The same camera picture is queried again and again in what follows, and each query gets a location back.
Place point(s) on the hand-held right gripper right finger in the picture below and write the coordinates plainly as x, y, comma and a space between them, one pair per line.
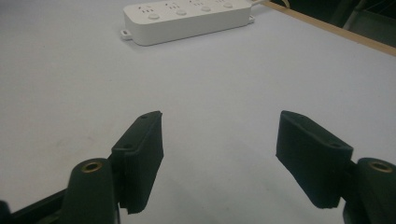
314, 161

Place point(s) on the white power strip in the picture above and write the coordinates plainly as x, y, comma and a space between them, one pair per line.
186, 20

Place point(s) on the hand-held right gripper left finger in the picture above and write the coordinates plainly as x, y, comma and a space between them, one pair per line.
138, 161

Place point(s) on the dark metal stand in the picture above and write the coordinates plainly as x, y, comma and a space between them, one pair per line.
364, 18

